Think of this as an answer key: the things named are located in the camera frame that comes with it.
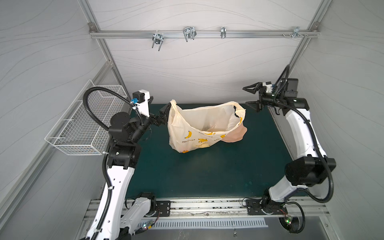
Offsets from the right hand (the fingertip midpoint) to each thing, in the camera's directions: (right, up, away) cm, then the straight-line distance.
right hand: (247, 91), depth 73 cm
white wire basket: (-78, -20, -9) cm, 81 cm away
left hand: (-39, -5, -14) cm, 42 cm away
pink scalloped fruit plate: (+2, -25, +29) cm, 39 cm away
